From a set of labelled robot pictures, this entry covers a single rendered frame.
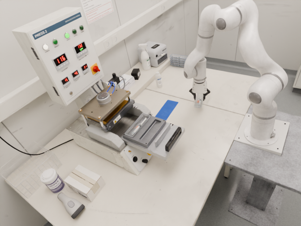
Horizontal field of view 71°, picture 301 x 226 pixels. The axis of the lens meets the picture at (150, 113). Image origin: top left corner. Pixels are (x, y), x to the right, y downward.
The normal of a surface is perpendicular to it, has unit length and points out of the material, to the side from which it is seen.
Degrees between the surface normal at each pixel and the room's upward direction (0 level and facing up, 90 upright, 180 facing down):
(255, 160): 0
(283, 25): 90
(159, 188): 0
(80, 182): 1
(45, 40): 90
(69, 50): 90
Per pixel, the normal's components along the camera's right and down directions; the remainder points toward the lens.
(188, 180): -0.15, -0.74
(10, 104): 0.82, 0.28
